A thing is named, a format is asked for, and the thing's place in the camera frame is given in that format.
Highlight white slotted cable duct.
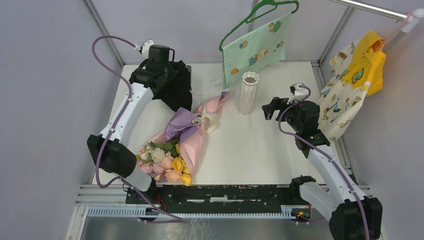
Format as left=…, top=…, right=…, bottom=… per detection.
left=86, top=205, right=312, bottom=220

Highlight green clothes hanger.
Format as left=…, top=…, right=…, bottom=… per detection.
left=218, top=0, right=300, bottom=52

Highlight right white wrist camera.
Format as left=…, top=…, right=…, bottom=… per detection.
left=288, top=83, right=311, bottom=104

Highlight green cartoon print towel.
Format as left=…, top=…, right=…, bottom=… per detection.
left=222, top=13, right=292, bottom=89

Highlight small circuit board with LED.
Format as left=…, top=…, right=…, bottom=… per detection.
left=295, top=211, right=309, bottom=222

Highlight pink purple flower bouquet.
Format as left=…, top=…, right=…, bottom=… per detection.
left=136, top=91, right=229, bottom=187

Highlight yellow cartoon print shirt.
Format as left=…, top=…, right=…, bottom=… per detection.
left=318, top=30, right=386, bottom=142

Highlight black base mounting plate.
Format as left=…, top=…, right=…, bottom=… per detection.
left=145, top=184, right=312, bottom=215

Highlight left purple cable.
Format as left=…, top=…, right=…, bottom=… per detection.
left=91, top=35, right=184, bottom=224

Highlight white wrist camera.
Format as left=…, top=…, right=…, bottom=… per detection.
left=133, top=39, right=155, bottom=58
left=288, top=83, right=311, bottom=104

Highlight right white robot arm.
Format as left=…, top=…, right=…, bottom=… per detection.
left=261, top=97, right=383, bottom=240

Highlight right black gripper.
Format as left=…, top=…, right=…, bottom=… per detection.
left=261, top=95, right=303, bottom=133

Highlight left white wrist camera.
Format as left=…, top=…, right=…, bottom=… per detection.
left=133, top=39, right=155, bottom=58

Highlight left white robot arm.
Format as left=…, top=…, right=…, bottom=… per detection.
left=87, top=44, right=177, bottom=204

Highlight black cloth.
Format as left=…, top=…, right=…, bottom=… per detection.
left=159, top=60, right=193, bottom=112

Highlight white ribbed vase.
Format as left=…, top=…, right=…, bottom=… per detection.
left=235, top=71, right=260, bottom=116

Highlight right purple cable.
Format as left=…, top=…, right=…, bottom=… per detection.
left=277, top=83, right=372, bottom=240

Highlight pink clothes hanger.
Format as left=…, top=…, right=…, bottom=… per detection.
left=380, top=11, right=412, bottom=51

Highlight metal hanging rod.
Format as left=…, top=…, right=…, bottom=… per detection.
left=331, top=0, right=424, bottom=33

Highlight purple cable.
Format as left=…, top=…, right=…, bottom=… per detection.
left=91, top=35, right=184, bottom=224
left=277, top=83, right=372, bottom=240

